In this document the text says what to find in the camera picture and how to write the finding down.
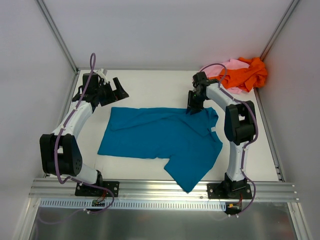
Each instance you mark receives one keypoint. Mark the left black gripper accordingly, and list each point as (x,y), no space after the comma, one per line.
(111,91)

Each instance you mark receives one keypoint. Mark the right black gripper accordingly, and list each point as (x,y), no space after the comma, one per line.
(193,100)

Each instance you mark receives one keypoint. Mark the teal blue t shirt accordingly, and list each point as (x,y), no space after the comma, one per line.
(186,140)

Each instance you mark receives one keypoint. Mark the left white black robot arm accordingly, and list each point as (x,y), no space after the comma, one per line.
(59,150)

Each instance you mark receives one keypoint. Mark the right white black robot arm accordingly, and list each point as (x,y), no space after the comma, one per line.
(240,128)

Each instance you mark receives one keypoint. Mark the pink t shirt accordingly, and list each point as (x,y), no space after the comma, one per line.
(233,64)

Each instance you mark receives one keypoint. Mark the orange t shirt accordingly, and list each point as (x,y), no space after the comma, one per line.
(245,78)

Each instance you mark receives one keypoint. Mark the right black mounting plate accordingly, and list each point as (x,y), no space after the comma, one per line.
(221,191)

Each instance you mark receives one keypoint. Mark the black mounting plate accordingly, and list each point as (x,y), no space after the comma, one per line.
(111,188)
(221,191)

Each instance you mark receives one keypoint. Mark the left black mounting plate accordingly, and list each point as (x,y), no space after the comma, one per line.
(111,188)

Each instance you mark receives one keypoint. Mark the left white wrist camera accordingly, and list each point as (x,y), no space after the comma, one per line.
(102,73)

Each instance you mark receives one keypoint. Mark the left aluminium corner post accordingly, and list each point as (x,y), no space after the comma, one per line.
(56,34)

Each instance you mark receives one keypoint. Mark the aluminium corner post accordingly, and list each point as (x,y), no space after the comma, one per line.
(56,34)
(279,28)

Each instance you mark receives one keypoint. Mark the white slotted cable duct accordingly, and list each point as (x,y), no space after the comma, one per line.
(129,204)

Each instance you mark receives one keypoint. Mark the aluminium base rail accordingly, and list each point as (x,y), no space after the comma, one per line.
(165,190)

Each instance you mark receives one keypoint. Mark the right aluminium corner post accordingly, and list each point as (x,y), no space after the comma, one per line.
(279,28)

